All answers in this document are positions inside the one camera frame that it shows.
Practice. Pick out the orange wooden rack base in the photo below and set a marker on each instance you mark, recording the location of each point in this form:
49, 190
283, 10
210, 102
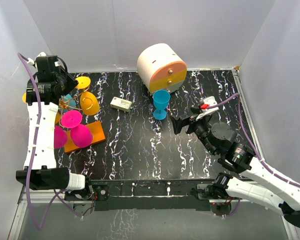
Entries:
97, 132

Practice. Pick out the pink wine glass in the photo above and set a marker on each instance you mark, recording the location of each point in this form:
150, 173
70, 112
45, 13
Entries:
60, 137
79, 133

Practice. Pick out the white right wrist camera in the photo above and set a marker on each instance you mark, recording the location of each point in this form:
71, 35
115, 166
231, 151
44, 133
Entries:
207, 106

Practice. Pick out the white round drawer cabinet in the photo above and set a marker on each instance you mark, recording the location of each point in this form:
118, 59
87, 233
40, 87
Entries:
160, 68

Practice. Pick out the pink wine glass front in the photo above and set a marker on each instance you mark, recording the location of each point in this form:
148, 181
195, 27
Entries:
79, 133

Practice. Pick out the black front mounting rail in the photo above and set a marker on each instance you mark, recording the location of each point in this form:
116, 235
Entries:
106, 195

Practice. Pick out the small white cardboard box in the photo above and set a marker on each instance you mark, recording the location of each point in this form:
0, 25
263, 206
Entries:
121, 104

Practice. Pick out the blue wine glass front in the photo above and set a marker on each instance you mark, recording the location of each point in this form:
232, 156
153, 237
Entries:
161, 99

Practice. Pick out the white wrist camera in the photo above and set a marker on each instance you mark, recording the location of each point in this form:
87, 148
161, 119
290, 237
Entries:
51, 60
207, 106

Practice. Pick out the blue wine glass back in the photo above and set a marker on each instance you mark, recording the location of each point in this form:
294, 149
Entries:
69, 103

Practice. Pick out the gold wire glass rack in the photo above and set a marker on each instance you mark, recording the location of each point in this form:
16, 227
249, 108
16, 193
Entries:
60, 114

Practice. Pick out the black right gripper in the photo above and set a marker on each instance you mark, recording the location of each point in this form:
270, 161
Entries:
179, 123

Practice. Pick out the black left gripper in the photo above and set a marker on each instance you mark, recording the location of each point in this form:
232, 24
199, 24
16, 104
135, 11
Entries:
71, 84

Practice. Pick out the pink wine glass left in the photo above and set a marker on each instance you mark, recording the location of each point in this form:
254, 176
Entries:
60, 137

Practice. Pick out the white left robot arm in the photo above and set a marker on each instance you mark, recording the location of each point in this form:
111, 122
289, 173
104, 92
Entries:
40, 171

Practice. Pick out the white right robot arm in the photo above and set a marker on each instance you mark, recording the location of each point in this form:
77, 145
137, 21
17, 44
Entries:
271, 190

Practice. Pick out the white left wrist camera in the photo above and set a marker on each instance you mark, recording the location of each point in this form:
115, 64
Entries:
51, 60

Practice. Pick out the blue wine glass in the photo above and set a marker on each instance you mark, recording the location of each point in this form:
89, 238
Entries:
161, 99
69, 103

